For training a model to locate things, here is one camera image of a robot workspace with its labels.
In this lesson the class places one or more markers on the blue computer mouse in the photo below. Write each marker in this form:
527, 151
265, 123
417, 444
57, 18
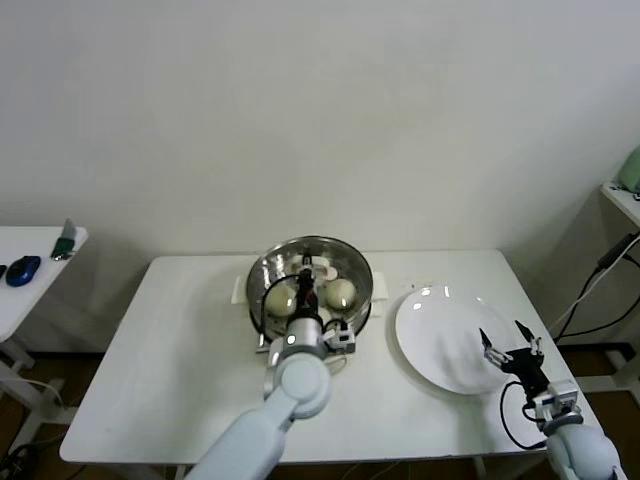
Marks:
22, 270

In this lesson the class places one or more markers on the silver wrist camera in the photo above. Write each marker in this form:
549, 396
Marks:
562, 397
342, 341

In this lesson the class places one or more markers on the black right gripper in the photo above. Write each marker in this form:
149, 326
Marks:
525, 370

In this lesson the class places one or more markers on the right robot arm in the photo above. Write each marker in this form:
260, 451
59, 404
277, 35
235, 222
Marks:
580, 450

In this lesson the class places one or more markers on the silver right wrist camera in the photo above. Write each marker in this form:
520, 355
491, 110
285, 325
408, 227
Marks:
562, 397

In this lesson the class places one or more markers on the white steamed baozi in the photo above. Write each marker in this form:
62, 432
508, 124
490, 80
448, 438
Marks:
341, 294
280, 301

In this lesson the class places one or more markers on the white round plate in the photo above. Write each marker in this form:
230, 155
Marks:
440, 325

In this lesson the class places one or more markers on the round glass pot lid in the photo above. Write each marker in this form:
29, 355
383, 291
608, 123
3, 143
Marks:
350, 265

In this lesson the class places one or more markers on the stainless steel steamer basket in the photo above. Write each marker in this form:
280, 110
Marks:
381, 286

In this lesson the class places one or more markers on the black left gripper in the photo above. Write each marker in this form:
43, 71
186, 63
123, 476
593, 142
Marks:
306, 300

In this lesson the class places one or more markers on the mint green appliance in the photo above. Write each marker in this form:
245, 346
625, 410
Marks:
631, 172

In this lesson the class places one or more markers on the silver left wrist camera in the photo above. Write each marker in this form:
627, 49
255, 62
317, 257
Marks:
342, 341

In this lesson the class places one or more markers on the white side table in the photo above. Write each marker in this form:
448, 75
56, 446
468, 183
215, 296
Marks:
45, 280

